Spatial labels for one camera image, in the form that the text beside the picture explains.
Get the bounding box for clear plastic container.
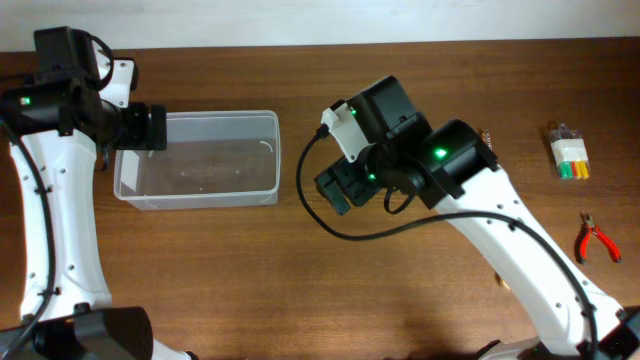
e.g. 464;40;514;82
114;110;282;210

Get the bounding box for orange screwdriver bit holder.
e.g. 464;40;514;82
481;130;493;150

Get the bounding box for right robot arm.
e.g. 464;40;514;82
315;76;639;359

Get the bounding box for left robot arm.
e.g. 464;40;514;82
1;27;182;359

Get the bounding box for orange scraper with wooden handle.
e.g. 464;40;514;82
495;273;511;291

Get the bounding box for red handled pliers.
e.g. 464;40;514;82
574;212;623;265

